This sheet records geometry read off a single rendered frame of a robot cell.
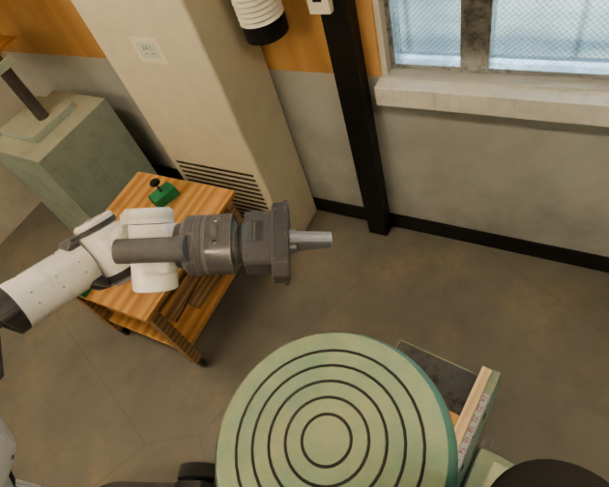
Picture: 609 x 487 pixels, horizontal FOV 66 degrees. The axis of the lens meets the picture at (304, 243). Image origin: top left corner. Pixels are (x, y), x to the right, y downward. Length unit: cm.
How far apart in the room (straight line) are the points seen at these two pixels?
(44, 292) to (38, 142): 179
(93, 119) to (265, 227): 206
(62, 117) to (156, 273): 207
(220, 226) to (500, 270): 171
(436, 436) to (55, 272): 73
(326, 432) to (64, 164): 234
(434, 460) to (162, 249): 43
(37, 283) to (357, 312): 149
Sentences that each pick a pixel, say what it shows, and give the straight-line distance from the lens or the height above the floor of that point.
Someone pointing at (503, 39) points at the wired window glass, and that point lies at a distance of 169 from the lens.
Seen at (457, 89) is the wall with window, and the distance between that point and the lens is 168.
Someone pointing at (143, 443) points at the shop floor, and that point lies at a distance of 224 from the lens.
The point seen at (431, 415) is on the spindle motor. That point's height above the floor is 150.
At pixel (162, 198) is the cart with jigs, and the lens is 210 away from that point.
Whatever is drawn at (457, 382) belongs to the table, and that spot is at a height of 90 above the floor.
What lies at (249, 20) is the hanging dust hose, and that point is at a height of 116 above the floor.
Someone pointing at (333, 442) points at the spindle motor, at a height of 150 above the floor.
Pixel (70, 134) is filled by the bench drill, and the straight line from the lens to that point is 259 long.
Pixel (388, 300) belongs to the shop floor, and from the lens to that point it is 214.
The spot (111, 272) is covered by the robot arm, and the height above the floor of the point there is 123.
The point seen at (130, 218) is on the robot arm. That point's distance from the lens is 70.
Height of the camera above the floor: 184
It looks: 50 degrees down
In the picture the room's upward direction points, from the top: 22 degrees counter-clockwise
